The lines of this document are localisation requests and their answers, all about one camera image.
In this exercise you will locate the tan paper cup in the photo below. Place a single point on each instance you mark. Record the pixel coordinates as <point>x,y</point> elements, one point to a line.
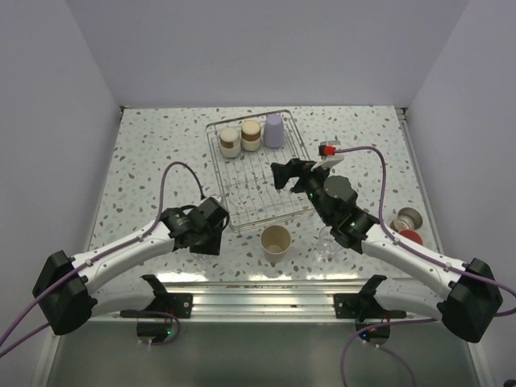
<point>275,241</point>

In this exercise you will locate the wire dish rack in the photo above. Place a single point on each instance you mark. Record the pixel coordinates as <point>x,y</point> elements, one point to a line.
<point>246,181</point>

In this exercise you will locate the lavender plastic cup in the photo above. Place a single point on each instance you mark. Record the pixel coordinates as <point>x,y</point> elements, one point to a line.
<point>274,132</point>

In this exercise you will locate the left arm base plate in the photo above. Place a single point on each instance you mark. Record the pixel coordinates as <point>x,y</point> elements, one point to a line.
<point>178,304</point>

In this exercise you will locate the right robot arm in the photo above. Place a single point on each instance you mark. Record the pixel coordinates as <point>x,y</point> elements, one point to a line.
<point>468,297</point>

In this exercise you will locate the clear glass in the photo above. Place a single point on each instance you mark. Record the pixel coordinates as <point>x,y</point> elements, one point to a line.
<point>202,260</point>
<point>327,248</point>

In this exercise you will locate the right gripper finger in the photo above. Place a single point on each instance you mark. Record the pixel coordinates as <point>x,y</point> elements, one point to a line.
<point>283,172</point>
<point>299,187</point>

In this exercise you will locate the metal-lined cup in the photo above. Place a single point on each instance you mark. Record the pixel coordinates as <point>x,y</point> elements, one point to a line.
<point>229,142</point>
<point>250,135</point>
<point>407,218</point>

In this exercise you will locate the aluminium frame rail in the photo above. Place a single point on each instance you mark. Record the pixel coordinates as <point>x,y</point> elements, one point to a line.
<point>269,301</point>

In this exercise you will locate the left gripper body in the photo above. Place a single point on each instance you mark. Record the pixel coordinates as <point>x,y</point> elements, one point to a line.
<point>210,243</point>

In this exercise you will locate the clear glass front right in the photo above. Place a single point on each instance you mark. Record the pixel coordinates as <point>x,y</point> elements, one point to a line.
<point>327,248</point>

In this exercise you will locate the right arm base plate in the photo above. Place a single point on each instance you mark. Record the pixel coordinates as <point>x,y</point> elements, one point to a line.
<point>361,307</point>

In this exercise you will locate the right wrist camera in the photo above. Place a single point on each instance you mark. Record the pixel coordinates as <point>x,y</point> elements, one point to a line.
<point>327,151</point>

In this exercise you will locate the red plastic cup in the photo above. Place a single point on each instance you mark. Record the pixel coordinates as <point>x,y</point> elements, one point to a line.
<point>412,235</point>

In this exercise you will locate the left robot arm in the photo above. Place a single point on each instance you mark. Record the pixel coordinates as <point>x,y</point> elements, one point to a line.
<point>68,289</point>

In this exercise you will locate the clear glass front left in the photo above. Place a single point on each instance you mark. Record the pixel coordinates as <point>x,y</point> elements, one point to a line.
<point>202,260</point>

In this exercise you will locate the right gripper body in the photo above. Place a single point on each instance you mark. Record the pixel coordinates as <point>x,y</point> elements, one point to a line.
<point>314,181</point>

